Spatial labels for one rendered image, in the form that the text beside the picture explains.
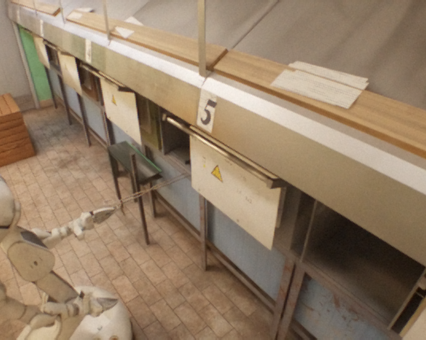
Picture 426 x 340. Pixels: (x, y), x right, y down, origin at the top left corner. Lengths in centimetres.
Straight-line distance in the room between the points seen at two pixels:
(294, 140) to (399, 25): 46
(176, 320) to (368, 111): 191
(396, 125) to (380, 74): 20
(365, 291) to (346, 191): 81
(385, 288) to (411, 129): 97
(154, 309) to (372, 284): 147
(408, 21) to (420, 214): 58
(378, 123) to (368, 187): 15
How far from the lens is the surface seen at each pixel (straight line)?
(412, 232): 80
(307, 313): 193
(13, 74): 583
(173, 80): 130
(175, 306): 241
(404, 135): 78
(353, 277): 160
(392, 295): 161
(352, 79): 91
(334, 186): 85
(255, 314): 239
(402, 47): 102
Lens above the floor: 204
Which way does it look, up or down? 34 degrees down
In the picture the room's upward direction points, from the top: straight up
